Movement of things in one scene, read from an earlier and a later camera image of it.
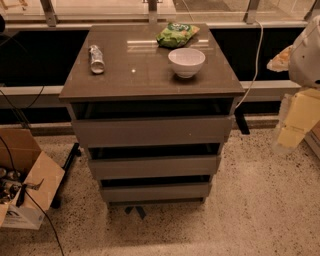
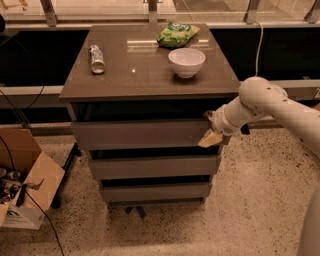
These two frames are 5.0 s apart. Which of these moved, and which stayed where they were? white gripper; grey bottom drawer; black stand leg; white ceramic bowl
Moved: white gripper
Stayed: white ceramic bowl; black stand leg; grey bottom drawer
